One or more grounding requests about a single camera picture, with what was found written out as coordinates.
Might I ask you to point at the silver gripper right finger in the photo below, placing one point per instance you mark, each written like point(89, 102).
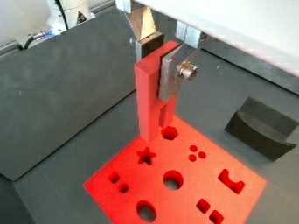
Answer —
point(177, 67)

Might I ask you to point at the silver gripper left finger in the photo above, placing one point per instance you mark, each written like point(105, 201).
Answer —
point(147, 38)

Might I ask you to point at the red double-square peg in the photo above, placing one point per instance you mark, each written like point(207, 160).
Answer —
point(155, 113)

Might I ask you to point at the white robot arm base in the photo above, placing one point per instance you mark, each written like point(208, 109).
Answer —
point(66, 14)

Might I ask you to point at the black curved holder block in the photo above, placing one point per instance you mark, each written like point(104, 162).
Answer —
point(261, 128)

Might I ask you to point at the red shape-sorting block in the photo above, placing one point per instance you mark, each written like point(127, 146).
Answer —
point(177, 180)

